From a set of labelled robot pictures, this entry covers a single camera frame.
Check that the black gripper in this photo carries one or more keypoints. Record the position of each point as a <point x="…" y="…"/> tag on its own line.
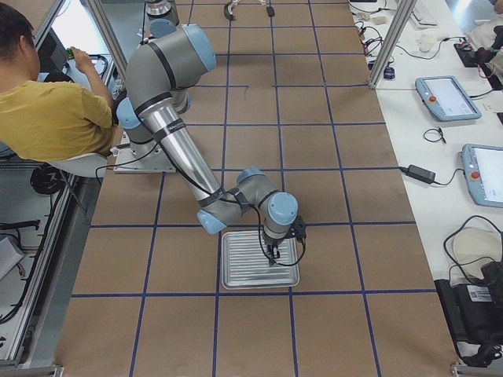
<point x="272" y="242"/>

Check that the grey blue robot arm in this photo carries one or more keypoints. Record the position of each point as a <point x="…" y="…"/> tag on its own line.
<point x="163" y="20"/>
<point x="156" y="72"/>

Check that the ribbed silver metal tray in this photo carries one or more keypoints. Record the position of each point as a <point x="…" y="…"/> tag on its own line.
<point x="245" y="267"/>

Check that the black power adapter brick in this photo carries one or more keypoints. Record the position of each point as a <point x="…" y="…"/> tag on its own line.
<point x="420" y="174"/>

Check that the blue teach pendant tablet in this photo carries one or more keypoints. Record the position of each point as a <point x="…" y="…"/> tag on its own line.
<point x="446" y="99"/>

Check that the black rectangular plastic part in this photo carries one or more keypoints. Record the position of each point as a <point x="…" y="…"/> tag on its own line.
<point x="270" y="11"/>

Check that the curved brake shoe part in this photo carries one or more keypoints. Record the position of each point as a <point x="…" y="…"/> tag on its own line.
<point x="228" y="10"/>

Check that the person in yellow shirt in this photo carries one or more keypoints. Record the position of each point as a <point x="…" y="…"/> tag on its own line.
<point x="49" y="121"/>

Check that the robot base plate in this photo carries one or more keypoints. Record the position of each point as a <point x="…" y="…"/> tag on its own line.
<point x="134" y="158"/>

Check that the aluminium frame post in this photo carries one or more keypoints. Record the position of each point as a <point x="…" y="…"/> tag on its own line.
<point x="397" y="25"/>

